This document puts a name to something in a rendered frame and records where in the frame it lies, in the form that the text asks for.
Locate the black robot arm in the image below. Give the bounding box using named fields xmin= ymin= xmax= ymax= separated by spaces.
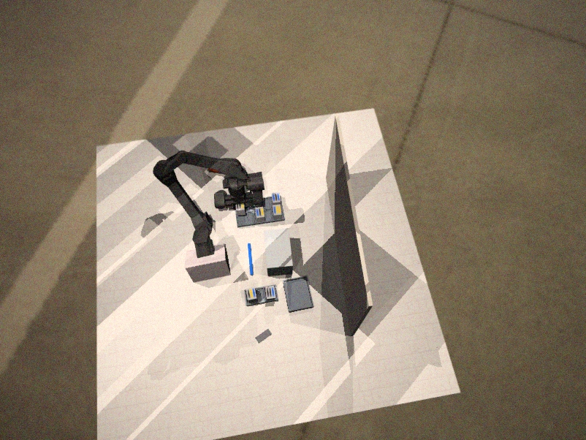
xmin=153 ymin=151 xmax=265 ymax=258

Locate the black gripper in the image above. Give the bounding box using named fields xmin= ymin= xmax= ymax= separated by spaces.
xmin=214 ymin=190 xmax=264 ymax=210

